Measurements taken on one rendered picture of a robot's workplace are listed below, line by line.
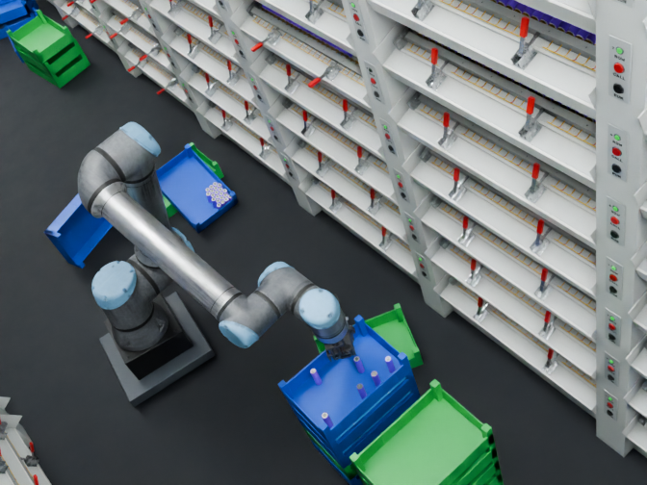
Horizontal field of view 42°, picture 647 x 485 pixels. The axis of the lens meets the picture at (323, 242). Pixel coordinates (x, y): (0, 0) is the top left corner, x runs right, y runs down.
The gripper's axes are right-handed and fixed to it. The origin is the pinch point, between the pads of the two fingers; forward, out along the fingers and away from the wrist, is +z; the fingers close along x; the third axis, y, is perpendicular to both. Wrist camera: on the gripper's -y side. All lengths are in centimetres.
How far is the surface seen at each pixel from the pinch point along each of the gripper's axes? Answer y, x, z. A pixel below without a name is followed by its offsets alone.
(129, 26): -187, -64, 55
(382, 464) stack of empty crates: 35.1, 2.7, -2.9
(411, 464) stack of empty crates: 37.0, 9.9, -3.4
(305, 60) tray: -71, 12, -33
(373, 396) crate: 17.2, 4.5, -1.5
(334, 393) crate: 12.0, -5.9, 3.3
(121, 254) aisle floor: -82, -83, 62
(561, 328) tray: 12, 57, 1
